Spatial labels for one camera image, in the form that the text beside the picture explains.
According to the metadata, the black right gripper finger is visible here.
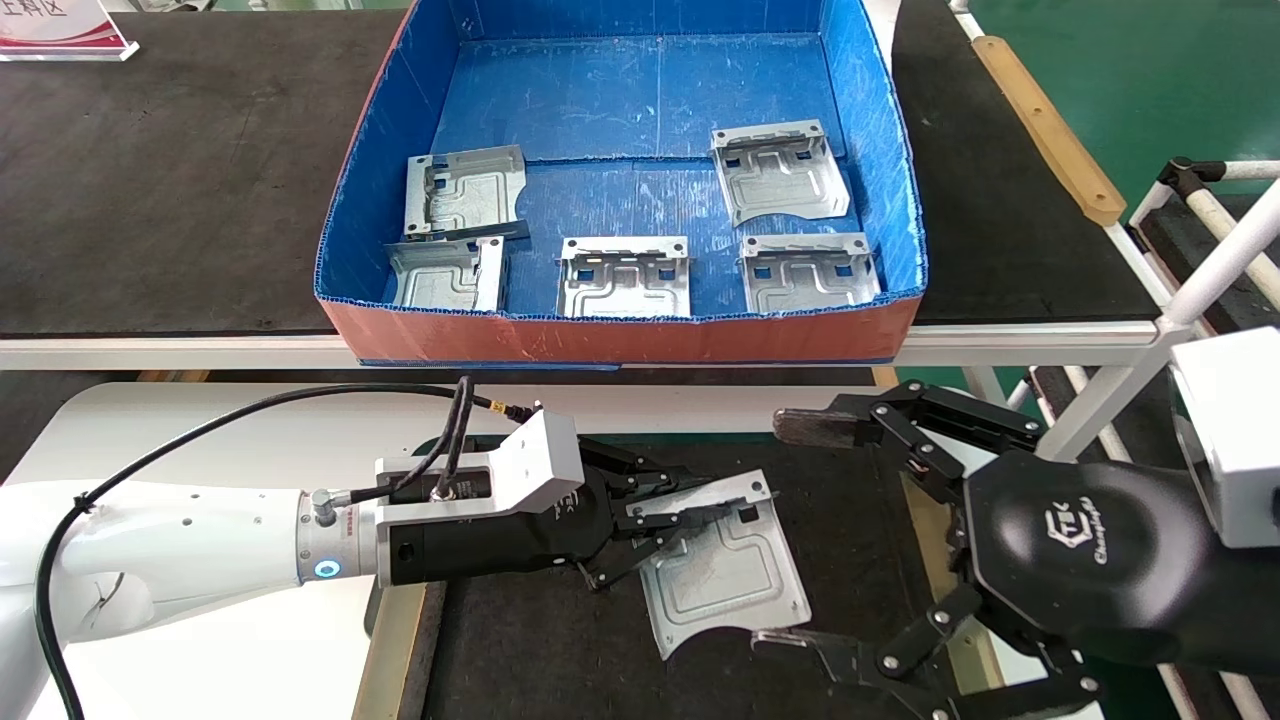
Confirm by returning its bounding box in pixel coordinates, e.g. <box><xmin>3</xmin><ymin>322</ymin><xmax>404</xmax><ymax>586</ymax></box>
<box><xmin>772</xmin><ymin>378</ymin><xmax>1043</xmax><ymax>503</ymax></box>

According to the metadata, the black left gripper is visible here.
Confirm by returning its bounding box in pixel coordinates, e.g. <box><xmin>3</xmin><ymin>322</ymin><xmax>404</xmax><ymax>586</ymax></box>
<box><xmin>378</xmin><ymin>438</ymin><xmax>749</xmax><ymax>593</ymax></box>

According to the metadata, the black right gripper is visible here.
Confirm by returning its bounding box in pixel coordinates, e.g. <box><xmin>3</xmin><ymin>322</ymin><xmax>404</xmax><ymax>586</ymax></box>
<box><xmin>750</xmin><ymin>450</ymin><xmax>1280</xmax><ymax>720</ymax></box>

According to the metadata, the silver sheet metal bracket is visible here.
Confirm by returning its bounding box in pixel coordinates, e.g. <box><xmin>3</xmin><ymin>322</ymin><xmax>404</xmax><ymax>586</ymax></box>
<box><xmin>555</xmin><ymin>236</ymin><xmax>693</xmax><ymax>321</ymax></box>
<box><xmin>628</xmin><ymin>468</ymin><xmax>813</xmax><ymax>661</ymax></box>
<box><xmin>385</xmin><ymin>236</ymin><xmax>506</xmax><ymax>314</ymax></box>
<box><xmin>403</xmin><ymin>145</ymin><xmax>531</xmax><ymax>244</ymax></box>
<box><xmin>738</xmin><ymin>232</ymin><xmax>883</xmax><ymax>316</ymax></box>
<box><xmin>710</xmin><ymin>119</ymin><xmax>853</xmax><ymax>229</ymax></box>

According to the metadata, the blue corrugated box brown outside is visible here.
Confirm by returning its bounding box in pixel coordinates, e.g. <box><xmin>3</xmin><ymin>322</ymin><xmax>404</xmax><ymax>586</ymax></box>
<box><xmin>315</xmin><ymin>0</ymin><xmax>928</xmax><ymax>369</ymax></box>

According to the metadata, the tan wooden edge strip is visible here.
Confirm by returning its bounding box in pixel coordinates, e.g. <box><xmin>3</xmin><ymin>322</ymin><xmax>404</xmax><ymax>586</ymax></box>
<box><xmin>897</xmin><ymin>468</ymin><xmax>1001</xmax><ymax>693</ymax></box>

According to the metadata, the small black rubber mat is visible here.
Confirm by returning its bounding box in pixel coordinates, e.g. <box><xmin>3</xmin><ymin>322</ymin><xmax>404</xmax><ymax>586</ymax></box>
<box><xmin>420</xmin><ymin>432</ymin><xmax>966</xmax><ymax>720</ymax></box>

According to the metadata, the long wooden strip with holes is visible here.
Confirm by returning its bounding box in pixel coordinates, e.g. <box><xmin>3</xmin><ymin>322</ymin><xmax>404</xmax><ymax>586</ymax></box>
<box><xmin>972</xmin><ymin>35</ymin><xmax>1129</xmax><ymax>228</ymax></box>

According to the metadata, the black pipe clamp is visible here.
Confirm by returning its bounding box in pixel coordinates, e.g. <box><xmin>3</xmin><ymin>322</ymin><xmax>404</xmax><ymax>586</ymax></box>
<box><xmin>1157</xmin><ymin>157</ymin><xmax>1229</xmax><ymax>206</ymax></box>

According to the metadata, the large black work table mat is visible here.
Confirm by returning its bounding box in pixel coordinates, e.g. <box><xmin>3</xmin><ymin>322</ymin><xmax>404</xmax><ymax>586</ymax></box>
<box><xmin>0</xmin><ymin>0</ymin><xmax>1163</xmax><ymax>339</ymax></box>

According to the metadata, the white acrylic sign stand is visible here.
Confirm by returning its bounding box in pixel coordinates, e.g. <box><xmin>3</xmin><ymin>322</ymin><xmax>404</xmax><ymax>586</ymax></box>
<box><xmin>0</xmin><ymin>0</ymin><xmax>141</xmax><ymax>63</ymax></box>

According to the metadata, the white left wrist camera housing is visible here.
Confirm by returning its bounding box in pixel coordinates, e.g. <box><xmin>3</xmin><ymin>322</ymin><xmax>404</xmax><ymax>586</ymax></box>
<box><xmin>375</xmin><ymin>408</ymin><xmax>587</xmax><ymax>528</ymax></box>

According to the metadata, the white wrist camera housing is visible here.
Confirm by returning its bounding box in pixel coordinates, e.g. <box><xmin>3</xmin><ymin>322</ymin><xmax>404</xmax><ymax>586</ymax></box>
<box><xmin>1169</xmin><ymin>327</ymin><xmax>1280</xmax><ymax>550</ymax></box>
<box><xmin>375</xmin><ymin>408</ymin><xmax>587</xmax><ymax>528</ymax></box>

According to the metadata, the short black camera cable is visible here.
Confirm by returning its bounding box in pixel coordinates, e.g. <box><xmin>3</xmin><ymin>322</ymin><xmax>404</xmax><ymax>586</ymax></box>
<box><xmin>425</xmin><ymin>375</ymin><xmax>477</xmax><ymax>501</ymax></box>

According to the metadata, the long black camera cable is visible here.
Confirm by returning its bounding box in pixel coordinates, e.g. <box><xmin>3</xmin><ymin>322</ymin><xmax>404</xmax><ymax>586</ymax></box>
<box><xmin>35</xmin><ymin>378</ymin><xmax>547</xmax><ymax>720</ymax></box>

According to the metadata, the white pipe frame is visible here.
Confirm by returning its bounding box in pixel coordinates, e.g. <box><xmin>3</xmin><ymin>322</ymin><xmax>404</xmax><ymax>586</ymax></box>
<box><xmin>1033</xmin><ymin>158</ymin><xmax>1280</xmax><ymax>463</ymax></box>

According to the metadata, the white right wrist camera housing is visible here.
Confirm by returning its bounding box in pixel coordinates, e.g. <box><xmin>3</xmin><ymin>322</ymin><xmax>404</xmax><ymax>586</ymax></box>
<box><xmin>1169</xmin><ymin>327</ymin><xmax>1280</xmax><ymax>550</ymax></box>

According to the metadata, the white work table edge rail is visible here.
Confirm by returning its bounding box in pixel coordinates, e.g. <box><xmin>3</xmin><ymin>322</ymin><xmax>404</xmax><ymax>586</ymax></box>
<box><xmin>0</xmin><ymin>318</ymin><xmax>1193</xmax><ymax>374</ymax></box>

